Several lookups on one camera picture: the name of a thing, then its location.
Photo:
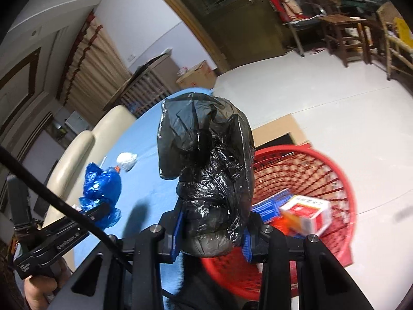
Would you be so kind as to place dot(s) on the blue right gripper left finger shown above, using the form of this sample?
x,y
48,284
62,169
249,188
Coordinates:
x,y
177,236

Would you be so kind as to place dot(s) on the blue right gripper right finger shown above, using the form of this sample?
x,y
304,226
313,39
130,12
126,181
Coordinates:
x,y
246,246

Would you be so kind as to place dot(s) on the blue snack wrapper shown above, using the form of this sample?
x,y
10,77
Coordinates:
x,y
269,208

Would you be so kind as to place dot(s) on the orange medicine box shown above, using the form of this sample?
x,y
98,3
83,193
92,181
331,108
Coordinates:
x,y
307,215

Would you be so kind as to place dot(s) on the blue plastic bag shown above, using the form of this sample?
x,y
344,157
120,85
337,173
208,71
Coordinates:
x,y
102,187

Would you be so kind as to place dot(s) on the white paper ball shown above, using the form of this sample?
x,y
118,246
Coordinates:
x,y
126,161

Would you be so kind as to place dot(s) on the black plastic bag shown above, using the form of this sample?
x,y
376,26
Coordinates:
x,y
206,144

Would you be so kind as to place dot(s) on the person's left hand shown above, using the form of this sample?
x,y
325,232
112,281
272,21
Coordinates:
x,y
37,287

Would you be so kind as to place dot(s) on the cream leather sofa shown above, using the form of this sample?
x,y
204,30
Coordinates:
x,y
68,177

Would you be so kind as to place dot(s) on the red plastic mesh basket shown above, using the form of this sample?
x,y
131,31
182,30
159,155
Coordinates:
x,y
297,190

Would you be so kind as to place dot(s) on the blue table cloth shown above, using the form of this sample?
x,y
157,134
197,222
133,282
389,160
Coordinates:
x,y
144,196

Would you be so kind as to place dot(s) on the flattened cardboard box on floor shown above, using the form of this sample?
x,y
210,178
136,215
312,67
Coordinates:
x,y
286,130

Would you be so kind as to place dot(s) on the wooden baby crib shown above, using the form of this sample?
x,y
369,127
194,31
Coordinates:
x,y
151,83

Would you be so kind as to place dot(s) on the beige striped curtain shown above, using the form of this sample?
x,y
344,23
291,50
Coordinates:
x,y
93,72

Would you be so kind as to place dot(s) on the small dark wooden table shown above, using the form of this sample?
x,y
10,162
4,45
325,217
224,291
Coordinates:
x,y
344,37

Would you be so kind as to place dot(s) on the metal chair with red cloth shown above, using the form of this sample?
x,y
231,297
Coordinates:
x,y
298,16

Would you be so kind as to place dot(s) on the dark wooden double door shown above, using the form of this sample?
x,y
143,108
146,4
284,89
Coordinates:
x,y
235,32

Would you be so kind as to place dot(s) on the wicker armchair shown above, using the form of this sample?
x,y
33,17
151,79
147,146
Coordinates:
x,y
398,53

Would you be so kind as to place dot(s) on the yellow box on wicker chair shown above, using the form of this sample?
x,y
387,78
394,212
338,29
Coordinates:
x,y
403,31

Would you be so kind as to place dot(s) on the brown cardboard box by wall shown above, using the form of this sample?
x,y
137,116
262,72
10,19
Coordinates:
x,y
199,76

